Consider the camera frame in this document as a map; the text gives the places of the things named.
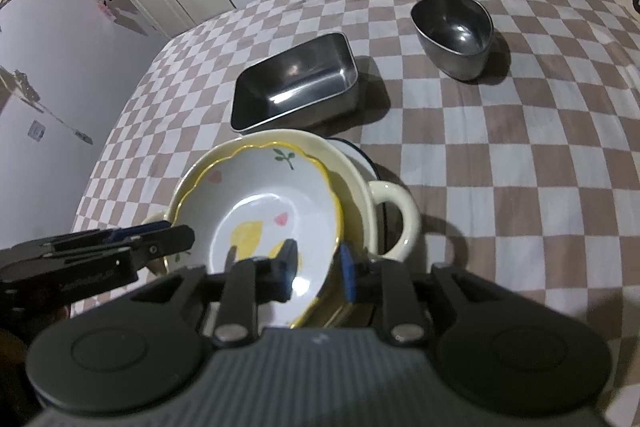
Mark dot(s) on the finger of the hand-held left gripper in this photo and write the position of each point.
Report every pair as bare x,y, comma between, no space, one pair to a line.
165,247
120,234

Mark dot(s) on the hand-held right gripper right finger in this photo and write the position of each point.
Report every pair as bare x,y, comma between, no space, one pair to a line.
348,277

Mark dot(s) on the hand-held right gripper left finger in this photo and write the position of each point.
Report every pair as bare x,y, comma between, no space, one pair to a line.
288,272

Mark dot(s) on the floral yellow-rimmed bowl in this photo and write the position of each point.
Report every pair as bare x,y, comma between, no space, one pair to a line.
260,202

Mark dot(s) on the square steel tray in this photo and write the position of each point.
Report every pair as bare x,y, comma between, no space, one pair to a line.
295,82

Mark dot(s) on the checkered tablecloth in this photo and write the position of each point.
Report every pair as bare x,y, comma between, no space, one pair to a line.
500,157

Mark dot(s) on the oval steel bowl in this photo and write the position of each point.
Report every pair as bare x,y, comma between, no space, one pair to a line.
452,32

